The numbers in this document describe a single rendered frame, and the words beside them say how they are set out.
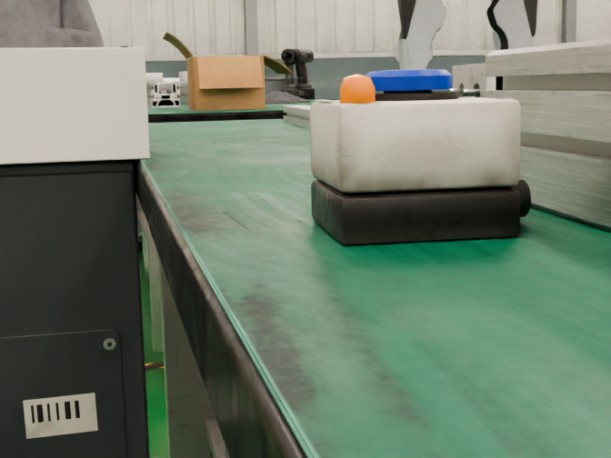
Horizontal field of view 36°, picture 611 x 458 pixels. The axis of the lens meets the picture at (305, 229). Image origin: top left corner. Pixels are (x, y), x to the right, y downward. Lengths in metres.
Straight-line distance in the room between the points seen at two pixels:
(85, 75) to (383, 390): 0.73
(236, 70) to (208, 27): 8.90
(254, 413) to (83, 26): 0.79
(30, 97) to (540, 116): 0.55
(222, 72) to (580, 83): 2.19
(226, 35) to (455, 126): 11.17
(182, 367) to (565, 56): 1.42
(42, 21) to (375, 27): 11.05
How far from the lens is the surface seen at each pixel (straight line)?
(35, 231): 0.94
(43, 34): 0.96
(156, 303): 2.65
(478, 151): 0.40
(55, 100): 0.91
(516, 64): 0.52
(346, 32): 11.85
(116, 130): 0.91
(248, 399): 0.23
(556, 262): 0.36
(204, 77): 2.61
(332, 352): 0.24
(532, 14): 0.77
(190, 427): 1.85
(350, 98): 0.39
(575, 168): 0.46
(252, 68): 2.64
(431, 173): 0.40
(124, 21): 11.46
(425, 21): 0.75
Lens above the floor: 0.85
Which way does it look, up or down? 9 degrees down
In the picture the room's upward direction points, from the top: 1 degrees counter-clockwise
